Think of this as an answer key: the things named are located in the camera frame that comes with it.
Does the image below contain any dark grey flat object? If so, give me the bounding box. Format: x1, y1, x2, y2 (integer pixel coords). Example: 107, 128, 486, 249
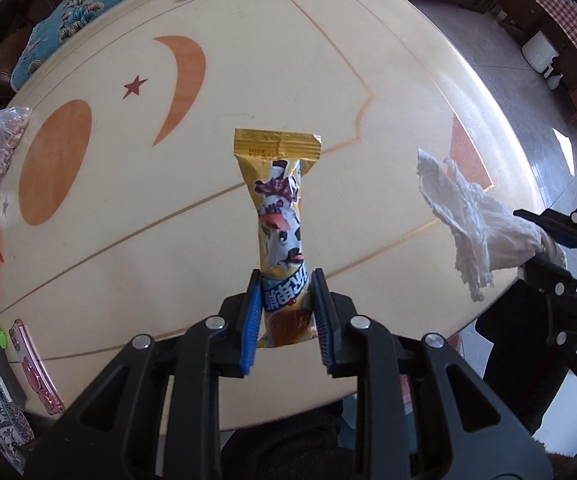
0, 345, 30, 409

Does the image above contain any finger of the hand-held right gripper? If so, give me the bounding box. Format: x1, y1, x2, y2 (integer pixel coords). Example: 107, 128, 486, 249
519, 254, 577, 402
513, 189, 577, 262

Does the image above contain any clear bag of nuts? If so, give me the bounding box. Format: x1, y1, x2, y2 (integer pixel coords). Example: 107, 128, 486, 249
0, 85, 34, 187

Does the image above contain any white tissue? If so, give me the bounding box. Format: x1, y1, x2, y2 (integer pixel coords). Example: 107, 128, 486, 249
416, 147, 568, 304

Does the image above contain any blue patterned cushion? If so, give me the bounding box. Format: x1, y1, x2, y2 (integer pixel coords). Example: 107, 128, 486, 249
10, 0, 210, 92

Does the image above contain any yellow snack packet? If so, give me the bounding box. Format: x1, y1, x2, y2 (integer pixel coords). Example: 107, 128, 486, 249
233, 128, 323, 349

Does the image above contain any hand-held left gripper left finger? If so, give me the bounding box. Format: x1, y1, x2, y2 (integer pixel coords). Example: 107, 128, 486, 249
23, 269, 264, 480

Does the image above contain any person's left leg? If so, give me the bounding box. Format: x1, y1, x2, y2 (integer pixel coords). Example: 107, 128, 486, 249
220, 400, 360, 480

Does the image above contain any beige dining table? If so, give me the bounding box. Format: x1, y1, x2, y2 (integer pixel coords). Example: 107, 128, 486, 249
0, 0, 549, 433

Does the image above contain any phone in pink case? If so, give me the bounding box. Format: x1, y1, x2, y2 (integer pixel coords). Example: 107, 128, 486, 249
8, 319, 66, 417

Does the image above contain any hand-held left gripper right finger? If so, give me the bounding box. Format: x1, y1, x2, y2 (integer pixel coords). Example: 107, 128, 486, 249
311, 267, 554, 480

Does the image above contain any white appliance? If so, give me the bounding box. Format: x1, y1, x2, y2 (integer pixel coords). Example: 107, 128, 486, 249
521, 30, 561, 74

